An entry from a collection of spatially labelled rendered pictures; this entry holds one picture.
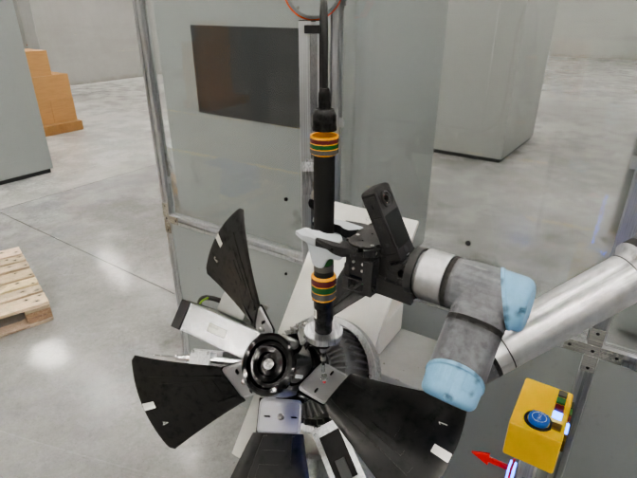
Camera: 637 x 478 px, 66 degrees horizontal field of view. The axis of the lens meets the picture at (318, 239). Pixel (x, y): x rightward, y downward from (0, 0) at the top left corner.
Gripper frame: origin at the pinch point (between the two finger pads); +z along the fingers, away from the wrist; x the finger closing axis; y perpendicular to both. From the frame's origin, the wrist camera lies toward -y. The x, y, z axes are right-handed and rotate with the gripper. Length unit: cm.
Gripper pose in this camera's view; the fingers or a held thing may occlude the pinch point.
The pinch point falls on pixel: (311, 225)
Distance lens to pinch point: 80.9
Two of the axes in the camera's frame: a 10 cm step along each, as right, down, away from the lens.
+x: 5.8, -3.4, 7.4
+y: -0.1, 9.0, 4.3
